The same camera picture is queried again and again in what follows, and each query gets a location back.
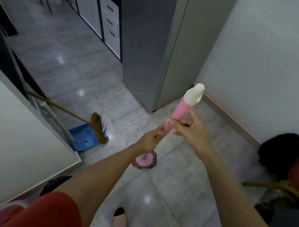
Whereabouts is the black bag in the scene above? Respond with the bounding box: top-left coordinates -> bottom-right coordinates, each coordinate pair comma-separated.
255,130 -> 299,183

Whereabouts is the blue plastic dustpan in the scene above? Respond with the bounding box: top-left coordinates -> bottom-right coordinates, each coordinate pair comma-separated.
35,101 -> 110,155

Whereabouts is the black trash bin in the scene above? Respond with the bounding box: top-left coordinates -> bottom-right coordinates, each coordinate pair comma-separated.
39,172 -> 73,200

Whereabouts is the person's left forearm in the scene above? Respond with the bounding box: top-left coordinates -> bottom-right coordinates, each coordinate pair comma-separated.
50,134 -> 146,227

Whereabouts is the person's left hand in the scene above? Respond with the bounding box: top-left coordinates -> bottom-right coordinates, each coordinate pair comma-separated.
133,121 -> 167,158

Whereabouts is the person's left black sock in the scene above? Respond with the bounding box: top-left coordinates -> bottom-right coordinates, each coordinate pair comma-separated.
113,206 -> 126,218

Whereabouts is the straw broom wooden handle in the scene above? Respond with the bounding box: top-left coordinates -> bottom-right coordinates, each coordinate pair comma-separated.
22,90 -> 114,145

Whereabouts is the pink mop bucket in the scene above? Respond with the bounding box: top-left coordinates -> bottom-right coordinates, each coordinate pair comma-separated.
0,198 -> 31,227

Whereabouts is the person's right forearm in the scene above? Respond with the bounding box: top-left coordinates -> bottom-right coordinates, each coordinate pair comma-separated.
193,148 -> 299,227

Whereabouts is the pink spin mop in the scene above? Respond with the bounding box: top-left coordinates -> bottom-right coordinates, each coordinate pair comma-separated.
131,76 -> 206,176

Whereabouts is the person's left pink slipper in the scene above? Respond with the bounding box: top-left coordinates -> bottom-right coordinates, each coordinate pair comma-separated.
112,212 -> 129,227

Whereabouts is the person's right hand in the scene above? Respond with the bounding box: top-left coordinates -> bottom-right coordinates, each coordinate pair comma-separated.
166,107 -> 218,163

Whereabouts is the grey refrigerator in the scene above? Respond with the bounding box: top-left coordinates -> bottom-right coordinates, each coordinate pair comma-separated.
98,0 -> 240,122

